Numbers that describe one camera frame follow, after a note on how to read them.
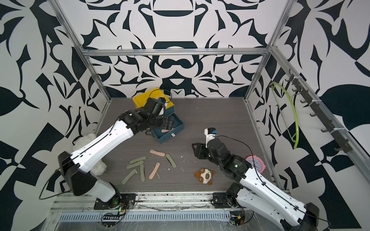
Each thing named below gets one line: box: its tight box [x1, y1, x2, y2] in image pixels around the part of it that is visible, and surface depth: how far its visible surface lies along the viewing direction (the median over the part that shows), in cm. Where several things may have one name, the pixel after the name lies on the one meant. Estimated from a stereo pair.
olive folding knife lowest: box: [121, 168, 137, 185], surface depth 84 cm
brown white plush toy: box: [194, 168, 214, 186], surface depth 82 cm
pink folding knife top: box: [149, 149, 166, 157], surface depth 92 cm
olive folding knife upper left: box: [129, 155, 147, 165], surface depth 89 cm
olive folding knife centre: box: [139, 164, 146, 182], surface depth 85 cm
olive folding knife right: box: [165, 154, 177, 168], surface depth 89 cm
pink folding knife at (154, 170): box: [148, 162, 161, 180], surface depth 86 cm
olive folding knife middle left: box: [126, 160, 144, 169], surface depth 88 cm
